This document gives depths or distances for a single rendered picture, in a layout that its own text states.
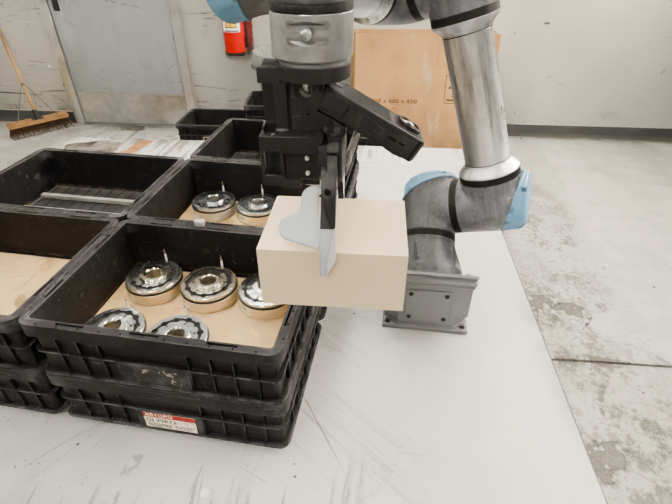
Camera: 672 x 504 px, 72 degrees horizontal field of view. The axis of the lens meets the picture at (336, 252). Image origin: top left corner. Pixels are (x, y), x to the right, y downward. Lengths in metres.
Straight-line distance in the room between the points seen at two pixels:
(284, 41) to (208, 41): 3.63
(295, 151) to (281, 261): 0.12
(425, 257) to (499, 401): 0.30
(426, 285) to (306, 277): 0.46
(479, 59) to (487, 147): 0.15
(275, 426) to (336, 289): 0.33
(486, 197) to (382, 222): 0.43
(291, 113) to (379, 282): 0.20
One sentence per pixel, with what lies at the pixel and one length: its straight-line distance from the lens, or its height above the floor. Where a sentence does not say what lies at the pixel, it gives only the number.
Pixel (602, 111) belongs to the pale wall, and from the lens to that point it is 4.34.
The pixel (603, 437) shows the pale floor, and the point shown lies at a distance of 1.90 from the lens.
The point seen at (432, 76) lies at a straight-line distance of 3.72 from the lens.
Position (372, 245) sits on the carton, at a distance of 0.50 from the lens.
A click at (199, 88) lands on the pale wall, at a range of 4.19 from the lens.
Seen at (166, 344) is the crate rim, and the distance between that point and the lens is 0.69.
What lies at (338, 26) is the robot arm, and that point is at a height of 1.33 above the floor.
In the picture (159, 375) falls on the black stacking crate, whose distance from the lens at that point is 0.77.
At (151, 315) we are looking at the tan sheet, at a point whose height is 0.83.
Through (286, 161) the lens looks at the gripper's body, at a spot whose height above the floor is 1.21.
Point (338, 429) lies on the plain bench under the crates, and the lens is 0.85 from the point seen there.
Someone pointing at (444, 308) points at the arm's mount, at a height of 0.77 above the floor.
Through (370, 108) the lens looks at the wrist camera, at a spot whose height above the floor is 1.26.
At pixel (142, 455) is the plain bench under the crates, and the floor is 0.70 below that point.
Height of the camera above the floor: 1.40
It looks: 35 degrees down
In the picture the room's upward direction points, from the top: straight up
